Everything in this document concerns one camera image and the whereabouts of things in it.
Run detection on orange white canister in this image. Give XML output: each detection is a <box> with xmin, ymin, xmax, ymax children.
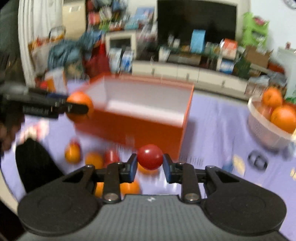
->
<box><xmin>45</xmin><ymin>67</ymin><xmax>68</xmax><ymax>93</ymax></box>

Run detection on large orange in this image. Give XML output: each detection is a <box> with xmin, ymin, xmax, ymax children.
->
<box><xmin>66</xmin><ymin>91</ymin><xmax>94</xmax><ymax>123</ymax></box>

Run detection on blue paper bag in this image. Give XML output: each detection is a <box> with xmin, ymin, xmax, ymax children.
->
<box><xmin>190</xmin><ymin>30</ymin><xmax>206</xmax><ymax>54</ymax></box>

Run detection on bookshelf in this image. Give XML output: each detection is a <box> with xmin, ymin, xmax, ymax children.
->
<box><xmin>86</xmin><ymin>0</ymin><xmax>130</xmax><ymax>32</ymax></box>

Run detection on brown cardboard box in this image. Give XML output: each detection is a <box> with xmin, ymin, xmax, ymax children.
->
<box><xmin>244</xmin><ymin>46</ymin><xmax>273</xmax><ymax>68</ymax></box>

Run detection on red gift bag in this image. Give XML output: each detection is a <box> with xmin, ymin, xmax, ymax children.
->
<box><xmin>84</xmin><ymin>41</ymin><xmax>111</xmax><ymax>78</ymax></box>

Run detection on orange white carton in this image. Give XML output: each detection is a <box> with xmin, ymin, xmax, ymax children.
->
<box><xmin>220</xmin><ymin>39</ymin><xmax>238</xmax><ymax>60</ymax></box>

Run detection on purple tablecloth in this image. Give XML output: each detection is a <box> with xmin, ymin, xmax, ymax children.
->
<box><xmin>0</xmin><ymin>81</ymin><xmax>296</xmax><ymax>239</ymax></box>

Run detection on white colander bowl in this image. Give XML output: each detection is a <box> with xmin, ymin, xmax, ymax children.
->
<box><xmin>247</xmin><ymin>96</ymin><xmax>295</xmax><ymax>151</ymax></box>

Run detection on orange atop bowl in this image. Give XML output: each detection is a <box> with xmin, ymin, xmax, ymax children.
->
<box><xmin>261</xmin><ymin>87</ymin><xmax>283</xmax><ymax>108</ymax></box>

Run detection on black hair ties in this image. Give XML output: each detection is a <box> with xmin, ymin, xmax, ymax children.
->
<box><xmin>247</xmin><ymin>150</ymin><xmax>268</xmax><ymax>171</ymax></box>

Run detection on green plastic shelf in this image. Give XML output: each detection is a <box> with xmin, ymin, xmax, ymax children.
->
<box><xmin>241</xmin><ymin>12</ymin><xmax>269</xmax><ymax>47</ymax></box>

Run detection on small orange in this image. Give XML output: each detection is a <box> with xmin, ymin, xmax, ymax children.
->
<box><xmin>84</xmin><ymin>152</ymin><xmax>104</xmax><ymax>169</ymax></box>
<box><xmin>65</xmin><ymin>143</ymin><xmax>81</xmax><ymax>164</ymax></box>

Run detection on white freezer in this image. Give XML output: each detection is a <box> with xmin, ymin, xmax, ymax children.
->
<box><xmin>277</xmin><ymin>47</ymin><xmax>296</xmax><ymax>97</ymax></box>

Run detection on white air conditioner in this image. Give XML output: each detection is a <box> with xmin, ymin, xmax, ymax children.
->
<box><xmin>62</xmin><ymin>0</ymin><xmax>87</xmax><ymax>40</ymax></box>

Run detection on white glass side cabinet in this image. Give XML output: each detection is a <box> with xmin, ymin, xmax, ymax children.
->
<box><xmin>105</xmin><ymin>30</ymin><xmax>137</xmax><ymax>73</ymax></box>

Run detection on black television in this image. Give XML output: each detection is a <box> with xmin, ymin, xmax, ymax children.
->
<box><xmin>157</xmin><ymin>1</ymin><xmax>237</xmax><ymax>45</ymax></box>

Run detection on orange in bowl front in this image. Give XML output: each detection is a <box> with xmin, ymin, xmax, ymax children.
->
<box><xmin>270</xmin><ymin>105</ymin><xmax>296</xmax><ymax>133</ymax></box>

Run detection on white TV cabinet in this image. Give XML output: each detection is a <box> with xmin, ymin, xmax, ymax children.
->
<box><xmin>132</xmin><ymin>60</ymin><xmax>247</xmax><ymax>94</ymax></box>

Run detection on red cherry tomato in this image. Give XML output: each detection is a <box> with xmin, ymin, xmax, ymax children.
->
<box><xmin>137</xmin><ymin>144</ymin><xmax>163</xmax><ymax>171</ymax></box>

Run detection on blue jacket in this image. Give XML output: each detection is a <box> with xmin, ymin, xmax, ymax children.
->
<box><xmin>47</xmin><ymin>31</ymin><xmax>102</xmax><ymax>70</ymax></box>

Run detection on orange cardboard box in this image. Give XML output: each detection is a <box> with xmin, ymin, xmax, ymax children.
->
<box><xmin>75</xmin><ymin>74</ymin><xmax>194</xmax><ymax>160</ymax></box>

